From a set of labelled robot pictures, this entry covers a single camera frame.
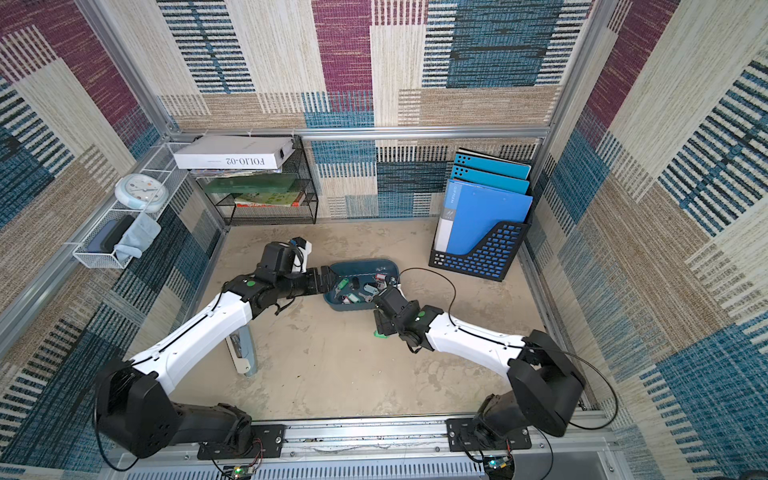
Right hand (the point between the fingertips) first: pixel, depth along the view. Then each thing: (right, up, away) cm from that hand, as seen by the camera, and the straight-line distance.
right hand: (391, 310), depth 86 cm
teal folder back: (+32, +44, +9) cm, 55 cm away
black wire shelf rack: (-34, +32, +37) cm, 60 cm away
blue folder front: (+24, +28, +6) cm, 38 cm away
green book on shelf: (-46, +39, +14) cm, 62 cm away
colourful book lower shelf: (-40, +34, +13) cm, 54 cm away
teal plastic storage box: (-10, +6, +16) cm, 20 cm away
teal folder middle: (+30, +39, +6) cm, 50 cm away
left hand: (-18, +10, -4) cm, 21 cm away
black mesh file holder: (+32, +14, +9) cm, 36 cm away
